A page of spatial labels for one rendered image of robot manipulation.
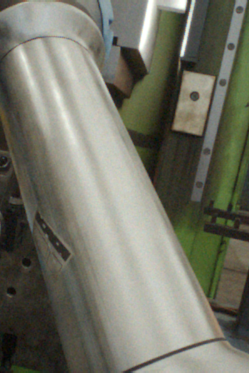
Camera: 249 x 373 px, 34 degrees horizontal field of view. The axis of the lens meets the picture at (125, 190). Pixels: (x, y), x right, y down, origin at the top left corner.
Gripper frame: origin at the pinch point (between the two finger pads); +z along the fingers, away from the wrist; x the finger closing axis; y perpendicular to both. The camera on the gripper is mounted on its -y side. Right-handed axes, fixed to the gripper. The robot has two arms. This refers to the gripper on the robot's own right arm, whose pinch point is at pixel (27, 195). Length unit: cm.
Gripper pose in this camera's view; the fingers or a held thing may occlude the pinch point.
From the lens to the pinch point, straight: 82.8
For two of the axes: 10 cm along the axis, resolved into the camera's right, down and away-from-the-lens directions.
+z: 1.1, -1.3, 9.9
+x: 9.7, 2.1, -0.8
